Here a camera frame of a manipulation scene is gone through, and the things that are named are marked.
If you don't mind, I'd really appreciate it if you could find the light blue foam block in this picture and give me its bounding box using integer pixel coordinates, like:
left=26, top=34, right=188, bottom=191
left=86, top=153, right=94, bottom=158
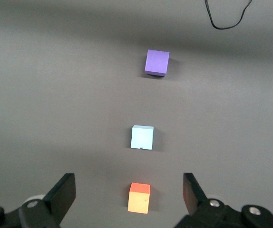
left=129, top=125, right=155, bottom=151

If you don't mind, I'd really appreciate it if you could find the thin black looped cable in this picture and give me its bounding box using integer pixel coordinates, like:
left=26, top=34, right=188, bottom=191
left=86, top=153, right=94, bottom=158
left=204, top=0, right=254, bottom=30

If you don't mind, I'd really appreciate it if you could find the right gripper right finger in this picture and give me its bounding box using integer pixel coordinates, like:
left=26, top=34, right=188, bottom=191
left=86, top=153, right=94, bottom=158
left=174, top=172, right=244, bottom=228

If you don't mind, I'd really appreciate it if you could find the orange foam block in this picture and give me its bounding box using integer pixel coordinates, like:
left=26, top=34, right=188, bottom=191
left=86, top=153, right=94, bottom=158
left=127, top=182, right=151, bottom=215

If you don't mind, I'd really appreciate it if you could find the purple foam block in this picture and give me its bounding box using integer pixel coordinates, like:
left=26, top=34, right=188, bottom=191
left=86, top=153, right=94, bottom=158
left=144, top=49, right=170, bottom=77

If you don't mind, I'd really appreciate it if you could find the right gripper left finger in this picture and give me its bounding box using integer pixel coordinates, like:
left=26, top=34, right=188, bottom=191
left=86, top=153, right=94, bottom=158
left=17, top=172, right=77, bottom=228

